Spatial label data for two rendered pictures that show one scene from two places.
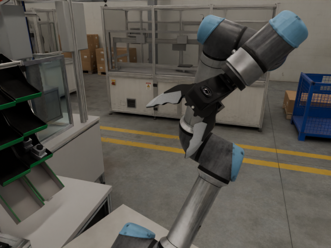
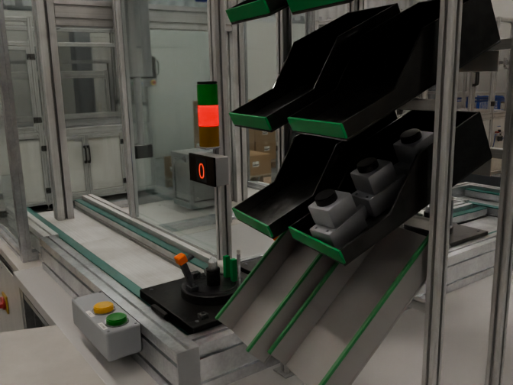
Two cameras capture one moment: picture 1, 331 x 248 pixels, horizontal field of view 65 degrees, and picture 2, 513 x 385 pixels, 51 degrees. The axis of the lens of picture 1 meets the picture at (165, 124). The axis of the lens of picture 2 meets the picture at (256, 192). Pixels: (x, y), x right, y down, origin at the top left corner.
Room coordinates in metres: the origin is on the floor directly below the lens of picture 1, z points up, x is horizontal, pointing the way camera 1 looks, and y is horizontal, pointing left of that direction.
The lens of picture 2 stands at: (1.47, 0.00, 1.43)
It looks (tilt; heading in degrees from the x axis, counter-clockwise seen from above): 12 degrees down; 127
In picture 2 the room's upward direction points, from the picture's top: 1 degrees counter-clockwise
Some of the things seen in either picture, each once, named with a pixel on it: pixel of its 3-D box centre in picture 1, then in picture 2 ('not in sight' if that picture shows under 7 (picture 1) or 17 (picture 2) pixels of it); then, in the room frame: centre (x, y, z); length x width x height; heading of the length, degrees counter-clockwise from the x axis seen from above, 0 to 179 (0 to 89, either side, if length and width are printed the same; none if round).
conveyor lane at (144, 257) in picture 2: not in sight; (162, 276); (0.45, 0.91, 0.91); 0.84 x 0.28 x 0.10; 163
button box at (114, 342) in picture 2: not in sight; (104, 323); (0.59, 0.62, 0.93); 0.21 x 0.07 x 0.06; 163
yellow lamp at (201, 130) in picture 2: not in sight; (209, 136); (0.59, 0.97, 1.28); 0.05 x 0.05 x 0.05
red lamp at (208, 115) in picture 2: not in sight; (208, 115); (0.59, 0.97, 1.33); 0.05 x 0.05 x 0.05
